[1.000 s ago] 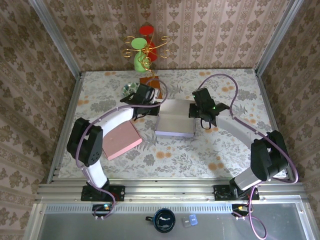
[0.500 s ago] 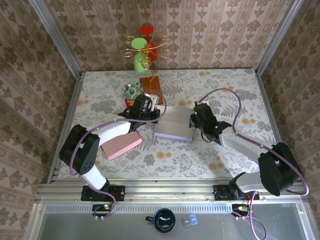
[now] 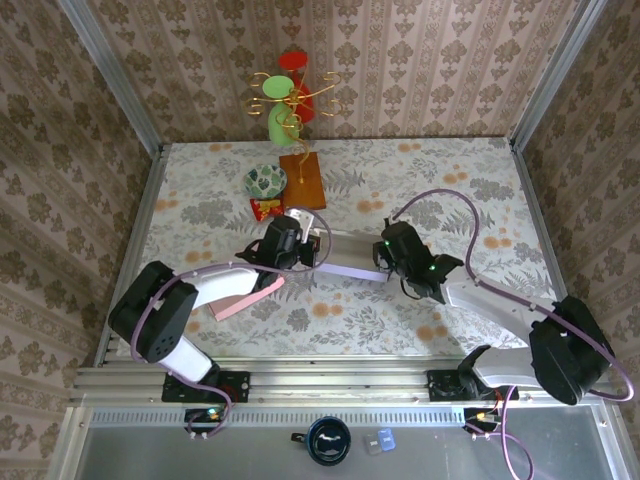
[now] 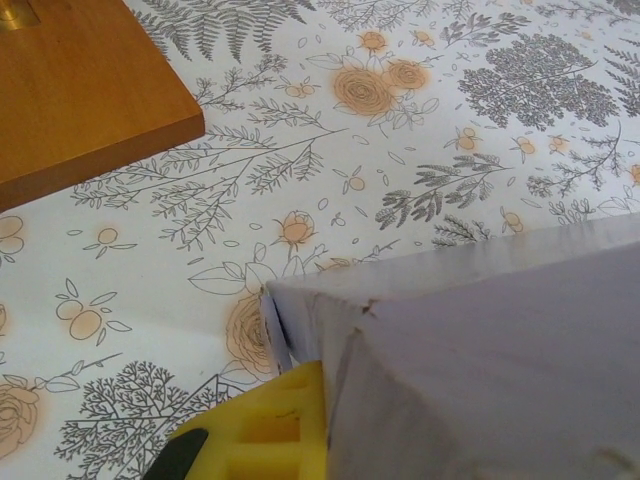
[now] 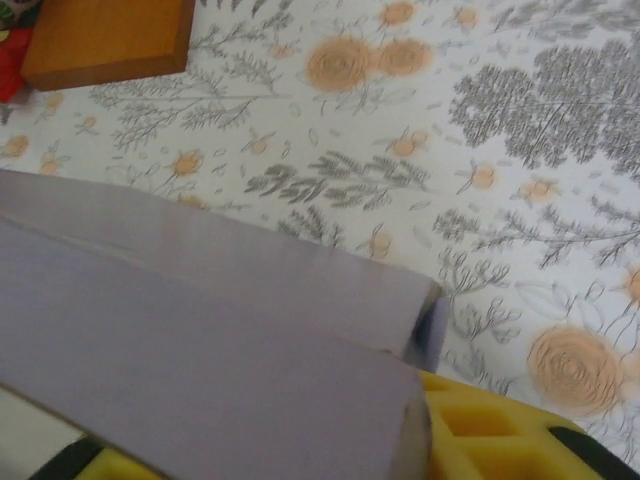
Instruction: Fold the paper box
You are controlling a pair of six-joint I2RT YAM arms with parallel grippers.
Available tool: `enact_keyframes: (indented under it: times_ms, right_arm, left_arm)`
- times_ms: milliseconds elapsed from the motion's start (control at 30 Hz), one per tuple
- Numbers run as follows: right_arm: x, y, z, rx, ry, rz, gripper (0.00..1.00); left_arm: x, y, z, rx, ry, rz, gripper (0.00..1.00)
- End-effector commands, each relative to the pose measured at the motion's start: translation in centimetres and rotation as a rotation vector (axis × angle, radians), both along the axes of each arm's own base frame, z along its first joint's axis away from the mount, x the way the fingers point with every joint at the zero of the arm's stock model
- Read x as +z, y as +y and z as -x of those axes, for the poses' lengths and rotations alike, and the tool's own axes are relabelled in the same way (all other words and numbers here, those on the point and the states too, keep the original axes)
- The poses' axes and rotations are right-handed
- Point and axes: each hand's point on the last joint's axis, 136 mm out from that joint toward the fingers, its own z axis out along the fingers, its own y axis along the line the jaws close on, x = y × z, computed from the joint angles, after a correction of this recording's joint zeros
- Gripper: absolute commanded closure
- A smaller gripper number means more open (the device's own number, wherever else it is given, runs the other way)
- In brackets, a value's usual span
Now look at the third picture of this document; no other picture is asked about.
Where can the lavender paper box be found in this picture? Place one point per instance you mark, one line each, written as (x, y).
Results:
(350, 255)

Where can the pink paper box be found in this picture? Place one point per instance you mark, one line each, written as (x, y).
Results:
(235, 307)

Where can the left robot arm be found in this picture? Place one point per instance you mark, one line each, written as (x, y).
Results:
(225, 282)

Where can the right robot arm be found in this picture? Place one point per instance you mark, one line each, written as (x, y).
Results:
(490, 305)

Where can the red gift packet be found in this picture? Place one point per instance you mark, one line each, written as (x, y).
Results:
(265, 209)

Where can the leaf pattern bowl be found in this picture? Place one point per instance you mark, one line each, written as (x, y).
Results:
(265, 180)

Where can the green plastic goblet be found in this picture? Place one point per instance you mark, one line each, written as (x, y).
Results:
(282, 125)

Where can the small controller board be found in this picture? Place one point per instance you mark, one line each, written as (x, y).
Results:
(480, 417)
(207, 417)

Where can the red plastic goblet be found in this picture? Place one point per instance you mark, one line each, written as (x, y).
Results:
(292, 61)

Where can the blue memory card case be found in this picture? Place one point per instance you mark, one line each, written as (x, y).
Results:
(387, 439)

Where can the clear memory card case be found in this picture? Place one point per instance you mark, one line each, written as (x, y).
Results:
(371, 444)

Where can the dark blue mug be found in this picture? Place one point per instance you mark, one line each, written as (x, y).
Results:
(330, 442)

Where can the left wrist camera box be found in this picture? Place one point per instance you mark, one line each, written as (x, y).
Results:
(302, 217)

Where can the aluminium table edge rail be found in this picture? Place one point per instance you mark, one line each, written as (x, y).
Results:
(145, 220)
(537, 215)

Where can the aluminium mounting rail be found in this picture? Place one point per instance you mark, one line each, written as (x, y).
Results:
(340, 380)

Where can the aluminium frame post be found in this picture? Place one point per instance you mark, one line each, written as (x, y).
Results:
(115, 80)
(555, 75)

